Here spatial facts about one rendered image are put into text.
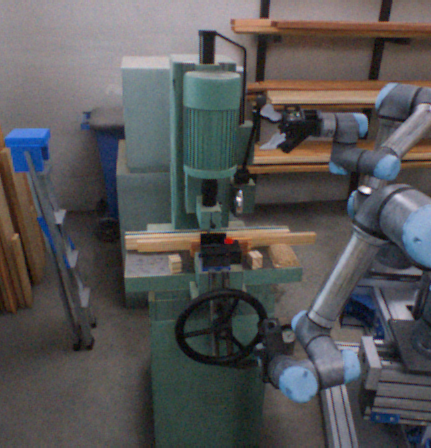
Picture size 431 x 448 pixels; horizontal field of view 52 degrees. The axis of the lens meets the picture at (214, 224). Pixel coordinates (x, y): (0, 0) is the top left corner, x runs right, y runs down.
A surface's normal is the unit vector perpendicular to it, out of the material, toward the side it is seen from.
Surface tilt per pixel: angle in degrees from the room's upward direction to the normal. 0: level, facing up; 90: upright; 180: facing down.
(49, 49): 90
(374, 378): 90
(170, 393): 90
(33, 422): 0
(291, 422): 0
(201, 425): 90
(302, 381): 60
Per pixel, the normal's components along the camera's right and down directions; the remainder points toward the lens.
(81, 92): 0.16, 0.45
